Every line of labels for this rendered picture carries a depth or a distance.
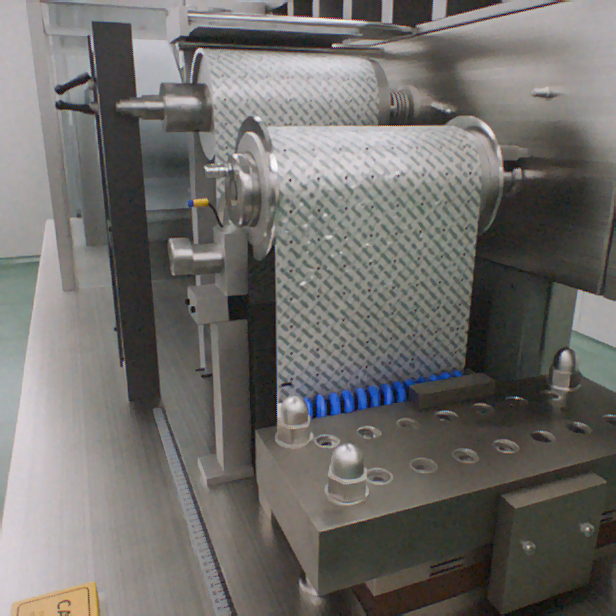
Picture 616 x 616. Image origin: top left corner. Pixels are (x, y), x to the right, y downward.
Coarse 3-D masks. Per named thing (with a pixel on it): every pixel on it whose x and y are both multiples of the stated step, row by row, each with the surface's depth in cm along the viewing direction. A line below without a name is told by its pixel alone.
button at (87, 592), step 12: (72, 588) 52; (84, 588) 52; (96, 588) 52; (24, 600) 50; (36, 600) 50; (48, 600) 50; (60, 600) 50; (72, 600) 50; (84, 600) 50; (96, 600) 51; (12, 612) 49; (24, 612) 49; (36, 612) 49; (48, 612) 49; (60, 612) 49; (72, 612) 49; (84, 612) 49; (96, 612) 49
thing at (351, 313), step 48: (336, 240) 59; (384, 240) 61; (432, 240) 63; (288, 288) 58; (336, 288) 60; (384, 288) 63; (432, 288) 65; (288, 336) 60; (336, 336) 62; (384, 336) 64; (432, 336) 67; (336, 384) 64
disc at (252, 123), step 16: (240, 128) 62; (256, 128) 57; (272, 144) 55; (272, 160) 54; (272, 176) 54; (272, 192) 55; (272, 208) 55; (272, 224) 56; (272, 240) 57; (256, 256) 62
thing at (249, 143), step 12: (468, 132) 67; (240, 144) 62; (252, 144) 58; (480, 144) 65; (480, 156) 64; (264, 168) 55; (264, 180) 56; (264, 192) 56; (264, 204) 56; (480, 204) 65; (264, 216) 57; (252, 228) 61; (264, 228) 57; (252, 240) 62
